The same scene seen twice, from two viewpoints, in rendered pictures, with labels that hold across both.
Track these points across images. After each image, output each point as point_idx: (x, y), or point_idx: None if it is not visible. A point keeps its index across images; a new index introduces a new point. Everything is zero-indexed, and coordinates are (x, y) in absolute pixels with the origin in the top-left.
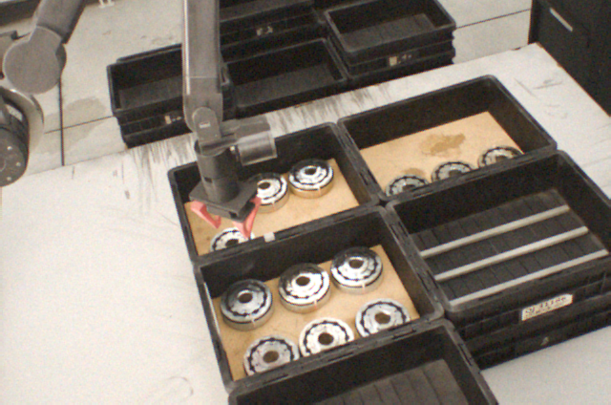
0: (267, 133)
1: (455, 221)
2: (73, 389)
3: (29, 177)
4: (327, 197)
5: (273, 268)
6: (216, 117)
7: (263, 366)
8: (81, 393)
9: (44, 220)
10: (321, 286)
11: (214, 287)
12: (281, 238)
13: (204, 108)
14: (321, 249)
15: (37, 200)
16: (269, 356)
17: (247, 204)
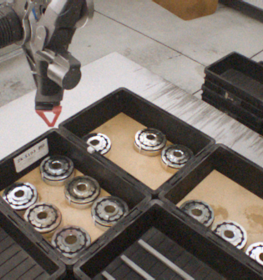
0: (65, 70)
1: (192, 255)
2: (5, 137)
3: (124, 57)
4: (168, 175)
5: (86, 170)
6: (47, 37)
7: (11, 193)
8: (4, 140)
9: (100, 75)
10: (84, 198)
11: (59, 149)
12: (94, 156)
13: (43, 27)
14: (111, 185)
15: (111, 67)
16: (24, 195)
17: (49, 105)
